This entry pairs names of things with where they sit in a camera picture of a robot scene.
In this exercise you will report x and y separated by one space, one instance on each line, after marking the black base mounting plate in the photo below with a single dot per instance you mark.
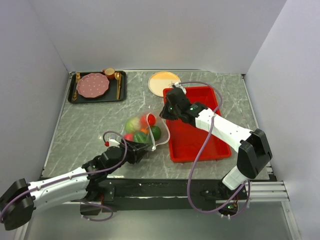
124 194

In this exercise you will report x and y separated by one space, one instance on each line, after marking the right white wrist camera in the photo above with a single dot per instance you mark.
179 85

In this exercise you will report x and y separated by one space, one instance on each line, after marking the pink dotted plate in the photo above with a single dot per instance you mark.
93 85

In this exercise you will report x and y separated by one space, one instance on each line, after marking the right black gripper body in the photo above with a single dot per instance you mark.
170 112

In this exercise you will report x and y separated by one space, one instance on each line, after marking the light green apple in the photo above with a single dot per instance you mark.
132 125

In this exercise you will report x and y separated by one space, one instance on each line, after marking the red tomato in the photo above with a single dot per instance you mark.
147 120

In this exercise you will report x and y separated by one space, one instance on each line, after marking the beige round plate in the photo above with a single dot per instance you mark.
160 81

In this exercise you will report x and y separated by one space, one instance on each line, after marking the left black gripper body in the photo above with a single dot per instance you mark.
133 153

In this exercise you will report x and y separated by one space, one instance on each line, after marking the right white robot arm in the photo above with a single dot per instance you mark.
252 146

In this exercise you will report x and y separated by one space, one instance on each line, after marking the green lime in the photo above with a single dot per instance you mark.
156 132

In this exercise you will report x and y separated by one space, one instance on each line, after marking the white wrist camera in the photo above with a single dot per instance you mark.
112 143
179 85

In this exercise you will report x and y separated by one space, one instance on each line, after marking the red apple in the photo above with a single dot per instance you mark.
129 137

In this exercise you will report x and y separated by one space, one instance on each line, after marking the red plastic bin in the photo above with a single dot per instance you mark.
186 140

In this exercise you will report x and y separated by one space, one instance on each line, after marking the gold spoon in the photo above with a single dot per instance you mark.
118 77

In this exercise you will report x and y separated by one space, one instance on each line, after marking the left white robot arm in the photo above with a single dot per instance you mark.
23 198

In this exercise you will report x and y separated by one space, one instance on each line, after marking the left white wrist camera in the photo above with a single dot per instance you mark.
112 143

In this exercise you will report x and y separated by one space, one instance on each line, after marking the orange fruit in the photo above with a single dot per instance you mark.
144 130

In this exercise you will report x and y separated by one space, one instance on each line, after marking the clear zip top bag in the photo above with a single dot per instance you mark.
165 132

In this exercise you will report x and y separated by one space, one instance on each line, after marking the orange cup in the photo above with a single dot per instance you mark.
109 73

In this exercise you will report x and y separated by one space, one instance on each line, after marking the gold fork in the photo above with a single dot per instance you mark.
77 79

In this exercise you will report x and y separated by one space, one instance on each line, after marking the aluminium rail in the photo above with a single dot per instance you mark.
270 191

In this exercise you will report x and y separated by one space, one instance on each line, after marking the green bell pepper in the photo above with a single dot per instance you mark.
140 137

